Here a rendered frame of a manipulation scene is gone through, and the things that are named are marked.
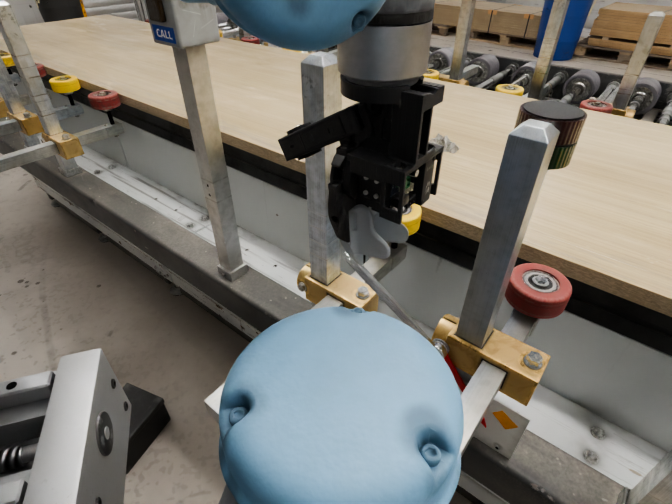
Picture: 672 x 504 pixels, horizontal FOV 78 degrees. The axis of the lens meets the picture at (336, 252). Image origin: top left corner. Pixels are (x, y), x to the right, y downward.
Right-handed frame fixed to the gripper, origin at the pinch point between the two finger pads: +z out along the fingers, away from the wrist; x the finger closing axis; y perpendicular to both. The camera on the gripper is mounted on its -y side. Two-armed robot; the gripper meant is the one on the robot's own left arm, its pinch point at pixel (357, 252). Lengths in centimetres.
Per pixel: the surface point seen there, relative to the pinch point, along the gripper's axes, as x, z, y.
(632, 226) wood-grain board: 42.3, 8.8, 24.7
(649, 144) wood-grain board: 82, 9, 22
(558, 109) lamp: 12.8, -16.1, 14.0
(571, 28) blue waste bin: 568, 63, -104
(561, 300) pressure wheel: 16.5, 8.1, 20.7
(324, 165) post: 6.0, -5.9, -9.8
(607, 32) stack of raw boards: 603, 69, -71
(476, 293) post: 6.0, 3.6, 12.8
